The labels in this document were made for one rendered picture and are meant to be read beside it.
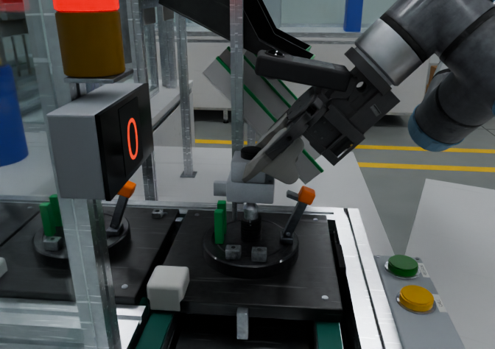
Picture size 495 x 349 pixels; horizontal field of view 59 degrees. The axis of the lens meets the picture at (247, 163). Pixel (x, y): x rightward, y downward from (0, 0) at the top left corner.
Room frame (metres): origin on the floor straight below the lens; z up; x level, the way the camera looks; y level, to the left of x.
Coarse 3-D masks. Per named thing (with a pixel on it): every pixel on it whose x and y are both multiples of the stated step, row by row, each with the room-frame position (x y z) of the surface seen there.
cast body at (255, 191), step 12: (240, 156) 0.55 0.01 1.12; (252, 156) 0.54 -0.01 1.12; (240, 168) 0.53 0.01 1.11; (216, 180) 0.56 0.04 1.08; (228, 180) 0.54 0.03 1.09; (240, 180) 0.53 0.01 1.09; (252, 180) 0.53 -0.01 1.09; (264, 180) 0.53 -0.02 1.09; (216, 192) 0.55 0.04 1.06; (228, 192) 0.53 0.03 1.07; (240, 192) 0.53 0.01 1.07; (252, 192) 0.53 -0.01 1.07; (264, 192) 0.53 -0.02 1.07
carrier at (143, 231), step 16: (112, 208) 0.68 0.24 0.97; (128, 208) 0.68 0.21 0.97; (144, 208) 0.68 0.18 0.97; (160, 208) 0.68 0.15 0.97; (128, 224) 0.59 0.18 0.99; (144, 224) 0.63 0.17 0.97; (160, 224) 0.63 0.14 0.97; (112, 240) 0.55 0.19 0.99; (128, 240) 0.57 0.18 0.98; (144, 240) 0.58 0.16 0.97; (160, 240) 0.58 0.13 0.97; (112, 256) 0.53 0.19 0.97; (128, 256) 0.53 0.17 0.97; (144, 256) 0.53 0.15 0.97; (160, 256) 0.55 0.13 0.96; (112, 272) 0.50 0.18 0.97; (128, 272) 0.50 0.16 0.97; (144, 272) 0.50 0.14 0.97; (128, 288) 0.46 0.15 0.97; (144, 288) 0.48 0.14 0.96; (128, 304) 0.44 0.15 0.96
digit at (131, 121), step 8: (128, 104) 0.37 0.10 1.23; (136, 104) 0.39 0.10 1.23; (120, 112) 0.35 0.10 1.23; (128, 112) 0.37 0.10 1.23; (136, 112) 0.39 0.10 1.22; (120, 120) 0.35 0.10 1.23; (128, 120) 0.36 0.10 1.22; (136, 120) 0.39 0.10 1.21; (128, 128) 0.36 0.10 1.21; (136, 128) 0.38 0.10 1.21; (128, 136) 0.36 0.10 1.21; (136, 136) 0.38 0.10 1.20; (128, 144) 0.36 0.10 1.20; (136, 144) 0.38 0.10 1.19; (128, 152) 0.36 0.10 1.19; (136, 152) 0.38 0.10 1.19; (128, 160) 0.36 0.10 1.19; (136, 160) 0.37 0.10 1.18; (128, 168) 0.35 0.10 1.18
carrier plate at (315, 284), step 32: (192, 224) 0.63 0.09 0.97; (320, 224) 0.63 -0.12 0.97; (192, 256) 0.53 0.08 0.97; (320, 256) 0.53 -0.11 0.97; (192, 288) 0.46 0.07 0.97; (224, 288) 0.46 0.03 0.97; (256, 288) 0.46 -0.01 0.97; (288, 288) 0.46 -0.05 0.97; (320, 288) 0.46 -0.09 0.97; (320, 320) 0.42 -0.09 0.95
